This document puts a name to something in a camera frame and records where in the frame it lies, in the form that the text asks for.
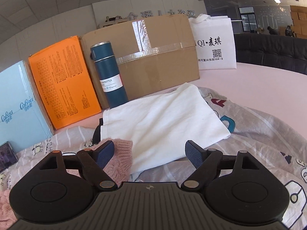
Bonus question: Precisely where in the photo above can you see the pink knitted sweater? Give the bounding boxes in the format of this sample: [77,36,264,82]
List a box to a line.
[1,139,133,229]

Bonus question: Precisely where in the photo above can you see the black folded garment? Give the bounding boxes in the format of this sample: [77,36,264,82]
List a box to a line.
[92,118,104,145]

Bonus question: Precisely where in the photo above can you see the white folded garment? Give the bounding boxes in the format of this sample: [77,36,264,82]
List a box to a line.
[100,83,230,174]

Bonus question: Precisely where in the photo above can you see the cartoon print bed sheet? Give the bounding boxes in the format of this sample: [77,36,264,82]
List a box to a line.
[1,101,306,229]

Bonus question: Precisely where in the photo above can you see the dark blue vacuum bottle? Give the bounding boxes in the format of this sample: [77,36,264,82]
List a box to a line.
[90,41,129,108]

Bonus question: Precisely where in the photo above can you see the light blue Cabou box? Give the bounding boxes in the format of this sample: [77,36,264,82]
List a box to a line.
[0,61,54,153]

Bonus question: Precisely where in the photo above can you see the smartphone playing video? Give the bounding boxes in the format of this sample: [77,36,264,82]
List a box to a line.
[0,142,18,172]

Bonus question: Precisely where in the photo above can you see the orange box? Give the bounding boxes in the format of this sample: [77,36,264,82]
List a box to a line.
[28,36,102,130]

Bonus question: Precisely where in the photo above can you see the brown cardboard box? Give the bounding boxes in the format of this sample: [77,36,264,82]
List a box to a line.
[80,14,200,108]

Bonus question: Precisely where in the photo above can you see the white tote bag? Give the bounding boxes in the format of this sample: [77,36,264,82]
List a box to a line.
[189,14,237,70]

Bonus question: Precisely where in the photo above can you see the black leather sofa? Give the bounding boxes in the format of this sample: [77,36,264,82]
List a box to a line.
[234,33,307,75]

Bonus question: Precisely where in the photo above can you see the stacked cardboard boxes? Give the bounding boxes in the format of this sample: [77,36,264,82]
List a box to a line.
[278,5,306,39]

